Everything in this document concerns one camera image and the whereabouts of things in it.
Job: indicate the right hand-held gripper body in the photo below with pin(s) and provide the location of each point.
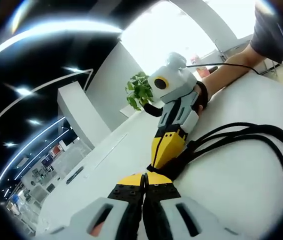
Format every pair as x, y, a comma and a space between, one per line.
179, 80

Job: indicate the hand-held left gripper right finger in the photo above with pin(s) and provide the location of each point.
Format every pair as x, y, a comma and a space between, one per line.
166, 212

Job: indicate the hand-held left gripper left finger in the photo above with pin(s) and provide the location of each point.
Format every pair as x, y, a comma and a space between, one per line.
116, 212

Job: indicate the person's right hand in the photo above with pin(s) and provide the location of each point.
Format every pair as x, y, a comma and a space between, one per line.
200, 109

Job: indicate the red labelled container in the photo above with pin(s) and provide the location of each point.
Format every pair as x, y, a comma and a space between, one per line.
203, 72

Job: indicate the green potted plant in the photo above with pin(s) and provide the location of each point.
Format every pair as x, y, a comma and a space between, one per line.
139, 90

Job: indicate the large bright window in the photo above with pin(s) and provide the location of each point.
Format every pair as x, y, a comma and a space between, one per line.
176, 32

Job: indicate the black oblong flat object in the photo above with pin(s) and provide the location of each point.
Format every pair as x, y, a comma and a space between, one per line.
75, 175

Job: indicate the long ceiling light strip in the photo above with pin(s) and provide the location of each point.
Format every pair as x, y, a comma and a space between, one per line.
56, 35

